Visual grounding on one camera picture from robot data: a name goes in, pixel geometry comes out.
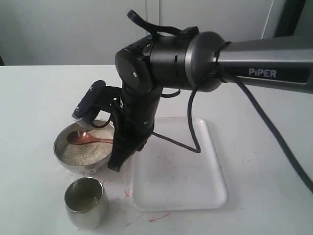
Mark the brown wooden spoon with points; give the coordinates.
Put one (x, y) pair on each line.
(82, 137)

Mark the small steel cup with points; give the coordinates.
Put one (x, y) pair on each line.
(86, 203)

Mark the white cabinet doors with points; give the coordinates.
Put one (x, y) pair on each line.
(90, 32)

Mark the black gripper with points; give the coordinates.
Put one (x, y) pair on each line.
(133, 118)

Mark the white plastic tray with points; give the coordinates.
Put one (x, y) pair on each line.
(166, 177)

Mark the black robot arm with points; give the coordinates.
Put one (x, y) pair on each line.
(203, 62)

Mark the steel bowl of rice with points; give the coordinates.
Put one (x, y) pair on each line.
(86, 158)

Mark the dark door frame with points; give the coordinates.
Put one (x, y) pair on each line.
(283, 18)

